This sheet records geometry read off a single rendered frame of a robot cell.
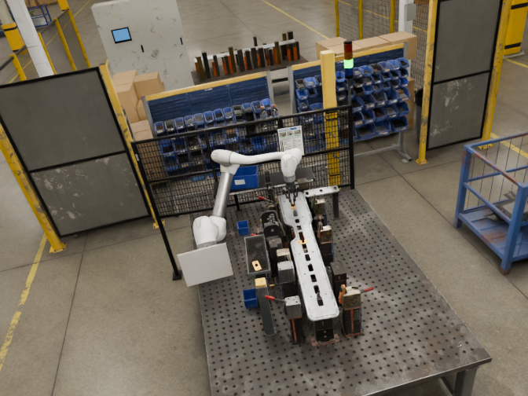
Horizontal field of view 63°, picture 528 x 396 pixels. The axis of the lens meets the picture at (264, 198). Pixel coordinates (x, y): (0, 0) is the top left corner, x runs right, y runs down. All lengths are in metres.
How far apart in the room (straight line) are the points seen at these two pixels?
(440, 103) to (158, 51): 5.88
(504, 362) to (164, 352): 2.68
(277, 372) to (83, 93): 3.31
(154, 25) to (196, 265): 6.83
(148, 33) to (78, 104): 4.86
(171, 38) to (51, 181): 5.06
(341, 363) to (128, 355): 2.02
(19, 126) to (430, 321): 4.17
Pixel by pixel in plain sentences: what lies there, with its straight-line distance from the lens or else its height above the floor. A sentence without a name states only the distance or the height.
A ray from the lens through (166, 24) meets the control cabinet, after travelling 9.44.
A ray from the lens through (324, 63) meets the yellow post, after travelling 3.66.
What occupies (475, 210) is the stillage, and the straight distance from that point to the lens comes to 4.92.
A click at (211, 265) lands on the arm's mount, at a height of 0.84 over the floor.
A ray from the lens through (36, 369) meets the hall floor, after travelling 4.45.
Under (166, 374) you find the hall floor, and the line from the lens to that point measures 3.85.
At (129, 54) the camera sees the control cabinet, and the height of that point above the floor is 1.04.
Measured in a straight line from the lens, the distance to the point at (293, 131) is 3.76.
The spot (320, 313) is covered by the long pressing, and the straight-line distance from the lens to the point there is 2.62.
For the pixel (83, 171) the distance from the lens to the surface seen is 5.14.
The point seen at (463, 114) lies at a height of 0.54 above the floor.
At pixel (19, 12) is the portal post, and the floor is 2.38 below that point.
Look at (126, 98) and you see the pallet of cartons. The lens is 7.15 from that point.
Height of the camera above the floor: 2.97
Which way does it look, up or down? 33 degrees down
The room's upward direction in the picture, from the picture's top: 9 degrees counter-clockwise
